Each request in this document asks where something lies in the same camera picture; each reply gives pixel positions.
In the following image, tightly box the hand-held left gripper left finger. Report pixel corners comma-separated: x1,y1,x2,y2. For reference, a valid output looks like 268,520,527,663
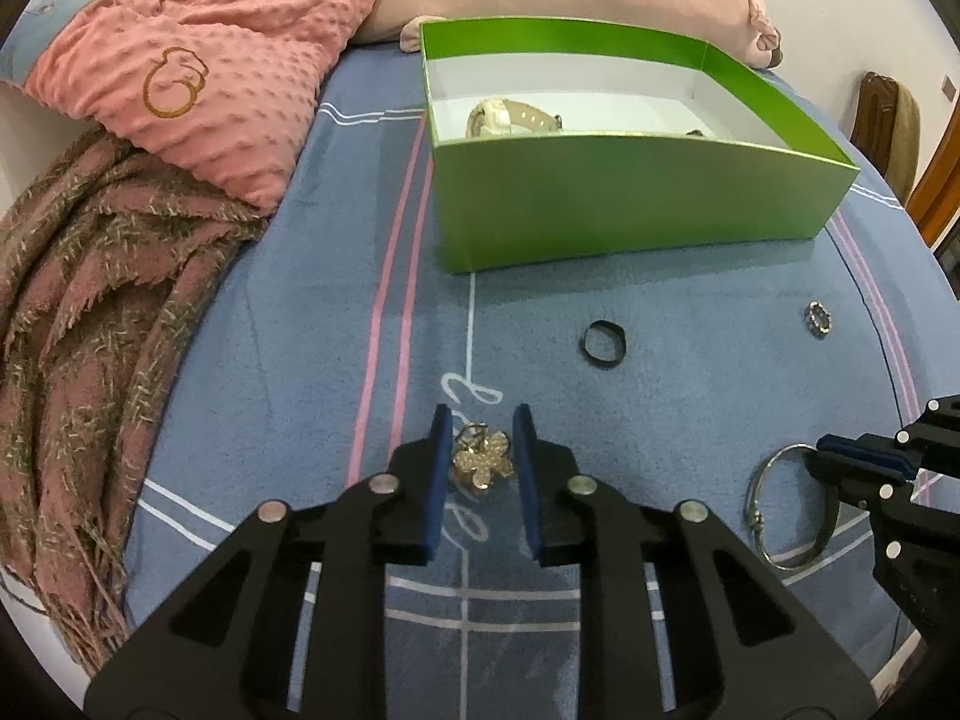
82,403,455,720

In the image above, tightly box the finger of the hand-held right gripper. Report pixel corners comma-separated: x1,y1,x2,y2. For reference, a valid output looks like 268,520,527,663
816,397,960,477
806,456,960,646

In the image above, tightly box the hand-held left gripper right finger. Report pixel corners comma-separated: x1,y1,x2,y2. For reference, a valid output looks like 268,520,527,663
511,403,878,720

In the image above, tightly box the gold flower brooch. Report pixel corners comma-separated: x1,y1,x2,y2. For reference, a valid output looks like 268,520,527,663
450,424,515,496

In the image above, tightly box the silver bangle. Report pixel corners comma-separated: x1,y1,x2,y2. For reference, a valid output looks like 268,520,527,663
745,442,845,569

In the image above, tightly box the green cardboard box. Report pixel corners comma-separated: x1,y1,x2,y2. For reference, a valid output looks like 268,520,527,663
418,15,861,273

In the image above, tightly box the blue striped bed sheet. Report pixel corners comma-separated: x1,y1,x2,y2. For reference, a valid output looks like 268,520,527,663
124,37,960,720

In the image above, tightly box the beige towel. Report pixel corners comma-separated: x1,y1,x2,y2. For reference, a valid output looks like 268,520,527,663
885,82,922,203

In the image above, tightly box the wooden chair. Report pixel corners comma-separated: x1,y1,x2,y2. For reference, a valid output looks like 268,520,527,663
851,71,901,181

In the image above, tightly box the cream wristwatch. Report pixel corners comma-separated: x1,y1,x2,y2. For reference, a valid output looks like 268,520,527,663
466,95,563,138

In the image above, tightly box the pink brown fringed scarf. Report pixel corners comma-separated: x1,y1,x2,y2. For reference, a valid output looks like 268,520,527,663
0,127,271,680

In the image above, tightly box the pink dotted pillow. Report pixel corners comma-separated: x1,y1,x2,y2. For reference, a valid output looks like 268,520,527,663
0,0,428,212

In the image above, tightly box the black hair tie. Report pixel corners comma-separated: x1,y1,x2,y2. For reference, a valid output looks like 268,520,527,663
580,320,629,372

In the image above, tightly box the wooden door frame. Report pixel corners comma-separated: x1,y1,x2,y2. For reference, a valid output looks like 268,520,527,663
904,90,960,248

